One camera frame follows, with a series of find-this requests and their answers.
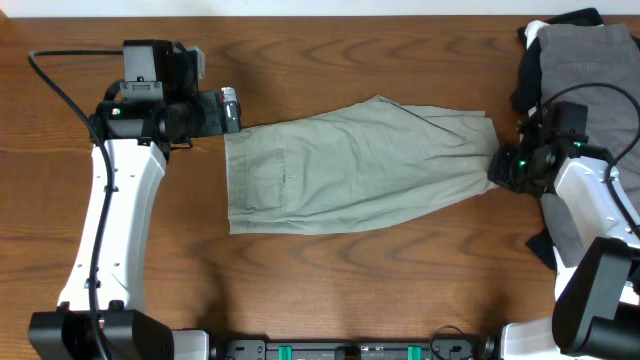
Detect khaki green shorts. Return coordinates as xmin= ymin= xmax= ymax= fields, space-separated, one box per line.
xmin=225 ymin=95 xmax=498 ymax=235

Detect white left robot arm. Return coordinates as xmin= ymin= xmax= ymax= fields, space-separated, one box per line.
xmin=28 ymin=82 xmax=241 ymax=359

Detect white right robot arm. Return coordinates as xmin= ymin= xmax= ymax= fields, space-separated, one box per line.
xmin=488 ymin=142 xmax=639 ymax=359

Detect black folded garment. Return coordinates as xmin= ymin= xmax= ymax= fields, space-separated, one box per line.
xmin=511 ymin=7 xmax=604 ymax=116

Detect grey folded shorts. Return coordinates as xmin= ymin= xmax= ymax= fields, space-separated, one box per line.
xmin=537 ymin=22 xmax=640 ymax=269

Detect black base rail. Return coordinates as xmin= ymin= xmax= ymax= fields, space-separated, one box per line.
xmin=224 ymin=335 xmax=498 ymax=360

